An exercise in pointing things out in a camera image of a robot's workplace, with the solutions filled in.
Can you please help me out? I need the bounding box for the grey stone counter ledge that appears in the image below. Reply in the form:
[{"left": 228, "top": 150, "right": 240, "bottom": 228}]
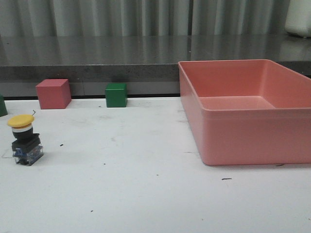
[{"left": 0, "top": 34, "right": 311, "bottom": 99}]

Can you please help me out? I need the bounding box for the pink plastic bin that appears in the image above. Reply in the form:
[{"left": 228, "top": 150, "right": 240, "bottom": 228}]
[{"left": 178, "top": 59, "right": 311, "bottom": 166}]

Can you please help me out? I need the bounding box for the pink cube block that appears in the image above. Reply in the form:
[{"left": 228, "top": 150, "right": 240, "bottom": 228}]
[{"left": 35, "top": 79, "right": 71, "bottom": 109}]

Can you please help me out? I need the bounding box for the green cube block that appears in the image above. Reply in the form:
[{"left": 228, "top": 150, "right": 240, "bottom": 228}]
[
  {"left": 0, "top": 94, "right": 8, "bottom": 117},
  {"left": 105, "top": 83, "right": 127, "bottom": 108}
]

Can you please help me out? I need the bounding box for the green cube block at left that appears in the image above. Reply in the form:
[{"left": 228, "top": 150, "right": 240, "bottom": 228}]
[{"left": 0, "top": 94, "right": 8, "bottom": 117}]

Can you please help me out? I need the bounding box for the white container on counter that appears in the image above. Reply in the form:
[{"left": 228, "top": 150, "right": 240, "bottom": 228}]
[{"left": 285, "top": 0, "right": 311, "bottom": 38}]

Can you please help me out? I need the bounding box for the yellow push button switch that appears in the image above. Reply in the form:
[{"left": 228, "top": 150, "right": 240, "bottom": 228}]
[{"left": 7, "top": 114, "right": 44, "bottom": 166}]

